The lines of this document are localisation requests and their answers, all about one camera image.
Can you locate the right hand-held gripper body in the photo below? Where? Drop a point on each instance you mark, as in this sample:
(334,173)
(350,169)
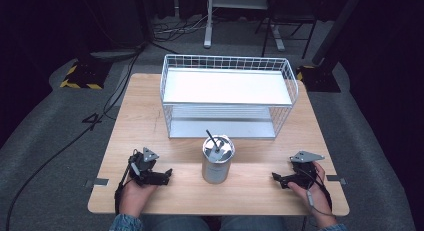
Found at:
(304,172)

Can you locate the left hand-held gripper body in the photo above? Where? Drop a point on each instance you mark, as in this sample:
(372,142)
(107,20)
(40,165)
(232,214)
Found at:
(144,164)

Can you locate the silver metal cup with lid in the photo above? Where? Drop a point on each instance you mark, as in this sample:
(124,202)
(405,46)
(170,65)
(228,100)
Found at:
(216,171)

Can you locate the black straw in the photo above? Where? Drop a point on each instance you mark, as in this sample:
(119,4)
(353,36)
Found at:
(212,138)

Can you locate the person's right hand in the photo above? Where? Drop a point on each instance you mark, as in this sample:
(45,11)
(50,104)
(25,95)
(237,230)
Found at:
(315,197)

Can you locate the person's left hand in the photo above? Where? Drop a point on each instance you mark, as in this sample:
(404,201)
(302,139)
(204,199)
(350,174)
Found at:
(135,197)

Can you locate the grey tape strip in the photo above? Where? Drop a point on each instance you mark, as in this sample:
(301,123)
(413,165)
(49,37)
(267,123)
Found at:
(336,179)
(100,182)

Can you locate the yellow black striped stand base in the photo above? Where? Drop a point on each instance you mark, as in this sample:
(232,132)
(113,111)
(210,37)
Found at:
(83,77)
(316,79)

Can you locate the black slanted pole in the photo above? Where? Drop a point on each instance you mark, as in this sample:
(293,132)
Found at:
(336,27)

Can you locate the black chair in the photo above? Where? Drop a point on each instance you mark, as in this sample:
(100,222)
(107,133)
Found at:
(286,14)

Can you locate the white desk frame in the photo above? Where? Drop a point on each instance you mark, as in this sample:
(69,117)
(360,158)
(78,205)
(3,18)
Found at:
(209,24)

